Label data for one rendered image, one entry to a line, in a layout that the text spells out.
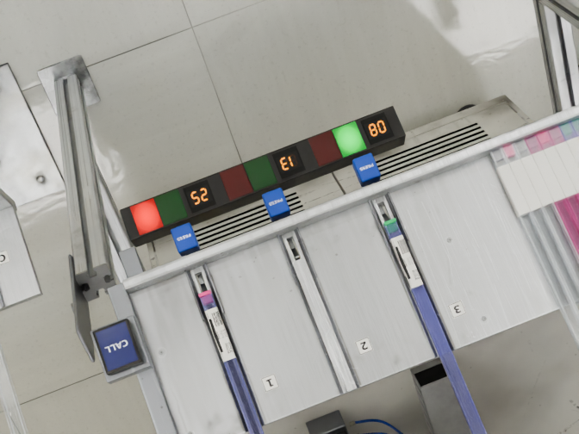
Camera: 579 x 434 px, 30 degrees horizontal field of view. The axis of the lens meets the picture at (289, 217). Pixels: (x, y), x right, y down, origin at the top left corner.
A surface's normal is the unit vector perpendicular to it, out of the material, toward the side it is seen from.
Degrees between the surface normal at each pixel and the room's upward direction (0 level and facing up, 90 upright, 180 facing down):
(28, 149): 0
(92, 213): 90
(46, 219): 0
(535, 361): 0
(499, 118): 90
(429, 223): 46
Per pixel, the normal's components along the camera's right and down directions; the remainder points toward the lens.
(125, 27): 0.22, 0.47
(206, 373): -0.05, -0.25
